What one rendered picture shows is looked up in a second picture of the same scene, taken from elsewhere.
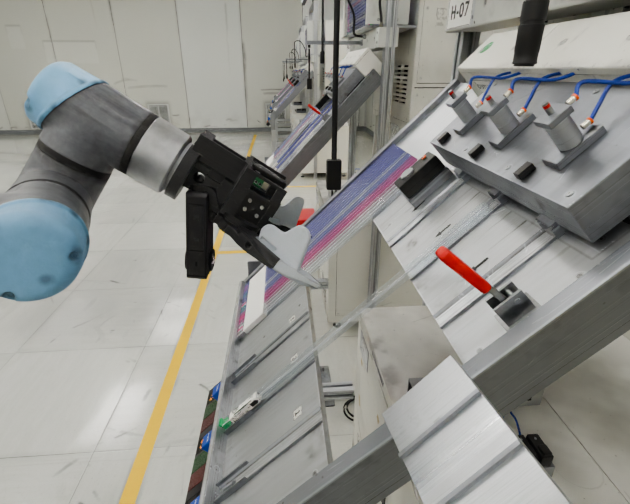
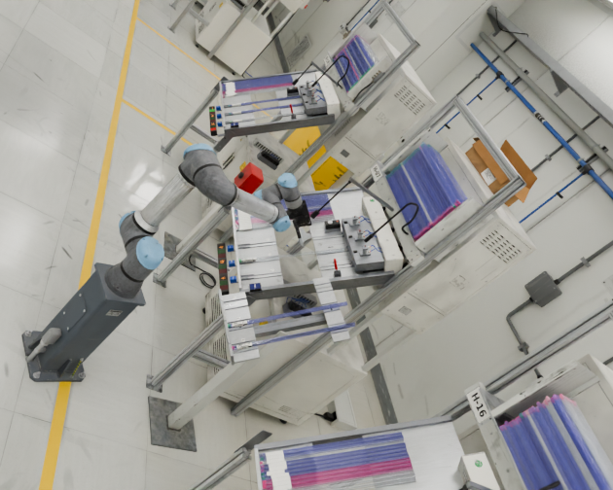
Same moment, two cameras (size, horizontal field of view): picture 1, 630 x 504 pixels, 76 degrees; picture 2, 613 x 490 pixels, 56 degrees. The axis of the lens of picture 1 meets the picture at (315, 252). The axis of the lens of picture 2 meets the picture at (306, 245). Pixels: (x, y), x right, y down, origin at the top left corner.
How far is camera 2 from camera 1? 226 cm
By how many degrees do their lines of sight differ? 28
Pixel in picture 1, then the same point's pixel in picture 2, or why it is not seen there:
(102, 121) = (293, 193)
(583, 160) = (364, 258)
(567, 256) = (350, 271)
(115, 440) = (73, 222)
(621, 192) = (364, 266)
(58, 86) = (292, 184)
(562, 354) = (340, 286)
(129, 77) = not seen: outside the picture
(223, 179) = (301, 213)
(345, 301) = not seen: hidden behind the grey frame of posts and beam
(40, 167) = (276, 194)
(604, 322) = (348, 284)
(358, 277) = not seen: hidden behind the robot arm
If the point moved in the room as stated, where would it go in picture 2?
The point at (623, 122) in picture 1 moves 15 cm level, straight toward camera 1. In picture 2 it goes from (373, 256) to (365, 262)
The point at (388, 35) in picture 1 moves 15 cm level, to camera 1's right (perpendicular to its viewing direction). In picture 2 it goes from (352, 109) to (369, 122)
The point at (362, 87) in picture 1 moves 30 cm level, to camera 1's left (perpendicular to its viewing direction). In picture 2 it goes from (322, 119) to (287, 89)
